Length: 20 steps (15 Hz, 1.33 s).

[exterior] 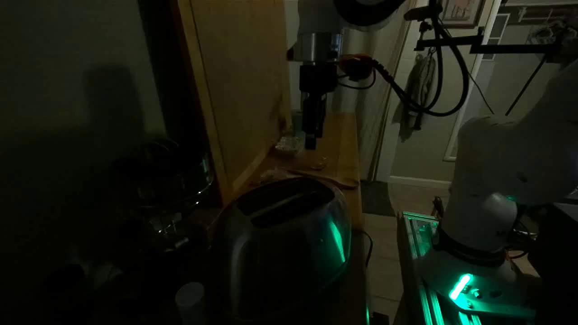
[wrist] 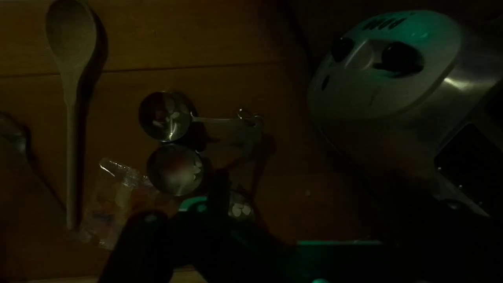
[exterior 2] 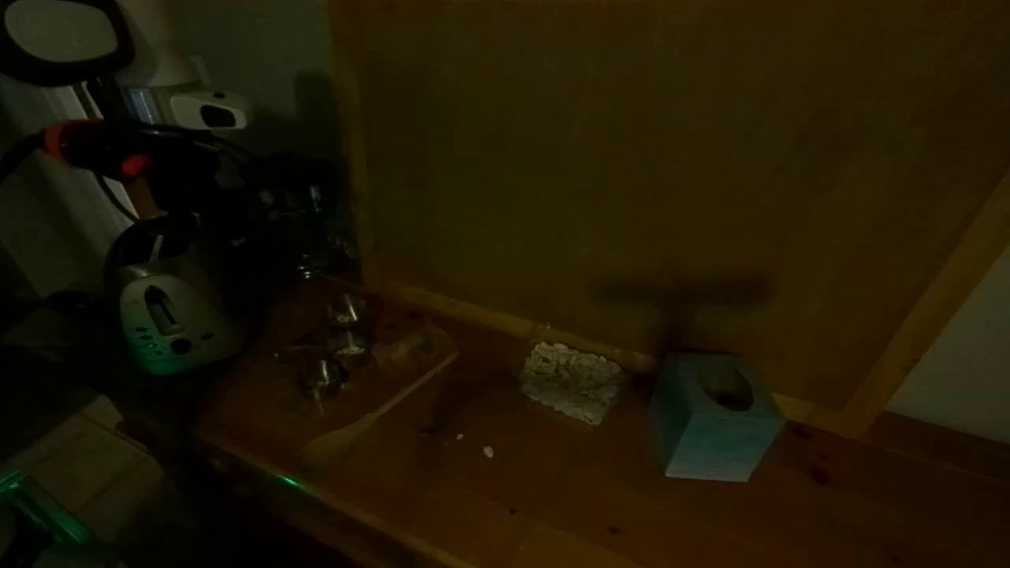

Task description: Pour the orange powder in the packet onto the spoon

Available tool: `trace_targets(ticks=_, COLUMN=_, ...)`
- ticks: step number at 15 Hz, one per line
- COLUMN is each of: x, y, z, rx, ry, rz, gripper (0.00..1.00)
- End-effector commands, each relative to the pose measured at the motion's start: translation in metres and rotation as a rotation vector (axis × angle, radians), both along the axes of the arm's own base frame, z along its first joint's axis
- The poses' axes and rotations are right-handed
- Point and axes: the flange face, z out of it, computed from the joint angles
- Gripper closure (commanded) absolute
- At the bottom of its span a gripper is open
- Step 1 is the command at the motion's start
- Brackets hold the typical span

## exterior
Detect small white cup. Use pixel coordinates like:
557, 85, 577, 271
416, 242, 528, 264
176, 282, 206, 325

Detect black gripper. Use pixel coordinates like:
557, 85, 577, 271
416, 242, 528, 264
300, 63, 338, 150

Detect black pot on counter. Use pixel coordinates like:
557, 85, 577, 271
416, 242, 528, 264
112, 139, 215, 251

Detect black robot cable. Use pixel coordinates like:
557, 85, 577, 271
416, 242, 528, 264
336, 11, 474, 119

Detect hanging cloth bag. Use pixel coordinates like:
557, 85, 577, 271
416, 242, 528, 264
400, 54, 436, 141

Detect wooden cabinet panel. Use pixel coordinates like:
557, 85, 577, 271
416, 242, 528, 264
176, 0, 291, 204

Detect silver toaster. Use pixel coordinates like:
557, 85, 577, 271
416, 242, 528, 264
210, 177, 353, 323

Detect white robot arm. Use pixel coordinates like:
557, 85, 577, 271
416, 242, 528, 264
295, 0, 578, 255

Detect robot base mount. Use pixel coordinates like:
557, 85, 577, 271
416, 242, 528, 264
398, 211, 537, 325

